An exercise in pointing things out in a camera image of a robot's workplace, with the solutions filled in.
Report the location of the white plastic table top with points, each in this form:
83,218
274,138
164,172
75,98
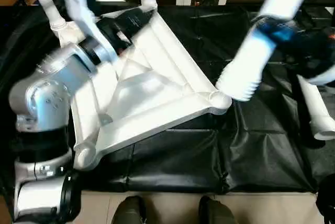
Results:
157,77

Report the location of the black mat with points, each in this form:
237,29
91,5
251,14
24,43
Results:
235,143

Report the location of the dark left robot foot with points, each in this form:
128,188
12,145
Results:
129,209

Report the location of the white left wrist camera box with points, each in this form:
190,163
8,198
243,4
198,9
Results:
83,12

